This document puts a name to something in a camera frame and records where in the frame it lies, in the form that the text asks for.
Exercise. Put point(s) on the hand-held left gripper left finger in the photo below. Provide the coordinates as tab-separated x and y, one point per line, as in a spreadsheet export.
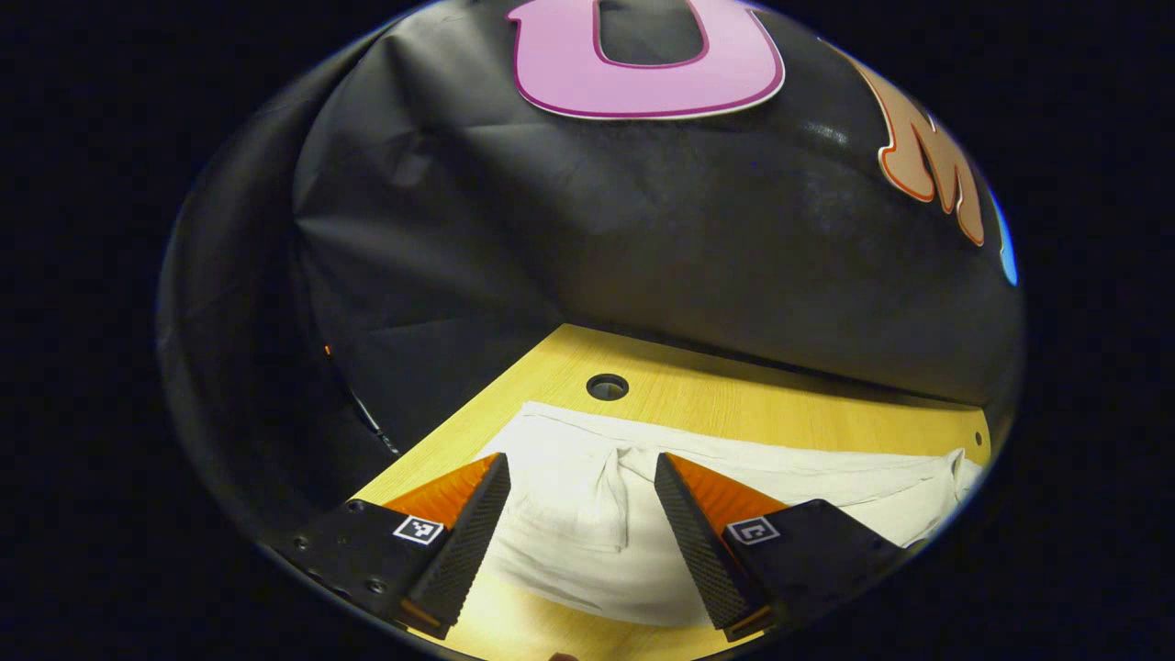
468	542

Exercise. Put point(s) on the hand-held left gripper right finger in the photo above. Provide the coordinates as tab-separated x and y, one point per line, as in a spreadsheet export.
693	542

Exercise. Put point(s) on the white jeans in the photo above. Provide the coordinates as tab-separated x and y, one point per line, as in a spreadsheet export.
569	514

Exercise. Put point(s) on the black backdrop cloth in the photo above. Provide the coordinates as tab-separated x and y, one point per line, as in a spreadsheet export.
643	229

